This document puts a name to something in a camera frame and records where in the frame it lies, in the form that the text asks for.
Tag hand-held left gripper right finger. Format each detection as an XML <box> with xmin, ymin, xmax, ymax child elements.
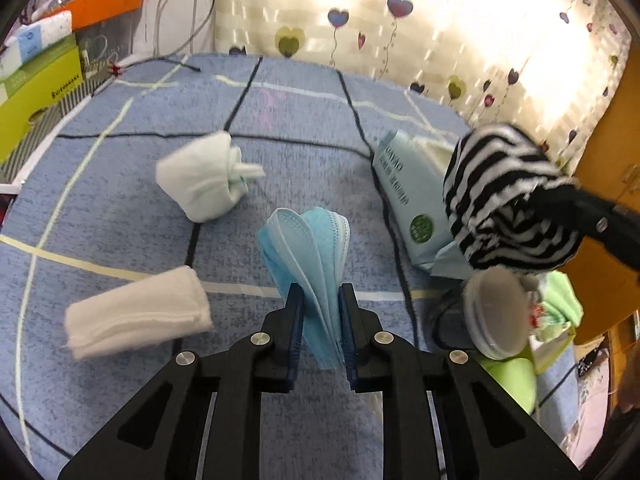
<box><xmin>338</xmin><ymin>282</ymin><xmax>583</xmax><ymax>480</ymax></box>

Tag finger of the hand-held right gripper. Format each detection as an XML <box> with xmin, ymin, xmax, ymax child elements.
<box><xmin>527</xmin><ymin>184</ymin><xmax>640</xmax><ymax>273</ymax></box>

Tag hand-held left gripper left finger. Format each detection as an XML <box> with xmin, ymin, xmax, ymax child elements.
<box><xmin>57</xmin><ymin>282</ymin><xmax>304</xmax><ymax>480</ymax></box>

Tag blue face masks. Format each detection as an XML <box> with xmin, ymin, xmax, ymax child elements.
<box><xmin>256</xmin><ymin>206</ymin><xmax>352</xmax><ymax>368</ymax></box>

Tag green cloth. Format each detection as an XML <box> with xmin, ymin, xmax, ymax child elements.
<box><xmin>537</xmin><ymin>271</ymin><xmax>584</xmax><ymax>332</ymax></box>

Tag black white striped cloth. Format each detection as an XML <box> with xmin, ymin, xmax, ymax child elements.
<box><xmin>442</xmin><ymin>124</ymin><xmax>582</xmax><ymax>273</ymax></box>

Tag white tray with green rim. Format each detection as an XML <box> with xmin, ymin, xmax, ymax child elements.
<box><xmin>529</xmin><ymin>327</ymin><xmax>577</xmax><ymax>377</ymax></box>

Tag wooden cabinet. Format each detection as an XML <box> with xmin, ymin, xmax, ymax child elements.
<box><xmin>567</xmin><ymin>82</ymin><xmax>640</xmax><ymax>347</ymax></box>

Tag dark jar with clear lid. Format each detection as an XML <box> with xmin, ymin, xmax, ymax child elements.
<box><xmin>429</xmin><ymin>265</ymin><xmax>532</xmax><ymax>361</ymax></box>

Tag blue wet wipes pack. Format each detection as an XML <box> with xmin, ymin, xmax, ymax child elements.
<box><xmin>372</xmin><ymin>129</ymin><xmax>475</xmax><ymax>279</ymax></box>

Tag pale grey rolled towel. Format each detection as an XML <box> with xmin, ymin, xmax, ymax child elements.
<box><xmin>64</xmin><ymin>265</ymin><xmax>212</xmax><ymax>362</ymax></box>

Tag green round container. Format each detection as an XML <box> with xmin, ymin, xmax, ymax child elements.
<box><xmin>477</xmin><ymin>357</ymin><xmax>539</xmax><ymax>417</ymax></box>

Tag white sock bundle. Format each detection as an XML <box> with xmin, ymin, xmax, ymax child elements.
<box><xmin>155</xmin><ymin>130</ymin><xmax>267</xmax><ymax>224</ymax></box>

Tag heart print curtain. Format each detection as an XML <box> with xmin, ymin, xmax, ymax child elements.
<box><xmin>212</xmin><ymin>0</ymin><xmax>637</xmax><ymax>177</ymax></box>

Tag striped box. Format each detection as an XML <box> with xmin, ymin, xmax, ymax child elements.
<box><xmin>0</xmin><ymin>64</ymin><xmax>122</xmax><ymax>186</ymax></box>

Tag clear storage bin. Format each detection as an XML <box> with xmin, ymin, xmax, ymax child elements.
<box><xmin>75</xmin><ymin>7</ymin><xmax>143</xmax><ymax>68</ymax></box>

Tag green cardboard box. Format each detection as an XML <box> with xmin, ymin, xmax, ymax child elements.
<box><xmin>0</xmin><ymin>46</ymin><xmax>84</xmax><ymax>162</ymax></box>

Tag orange box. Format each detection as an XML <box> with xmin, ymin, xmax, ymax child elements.
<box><xmin>36</xmin><ymin>0</ymin><xmax>146</xmax><ymax>29</ymax></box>

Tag white blue tissue pack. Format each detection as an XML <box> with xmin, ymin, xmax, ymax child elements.
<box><xmin>0</xmin><ymin>10</ymin><xmax>74</xmax><ymax>80</ymax></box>

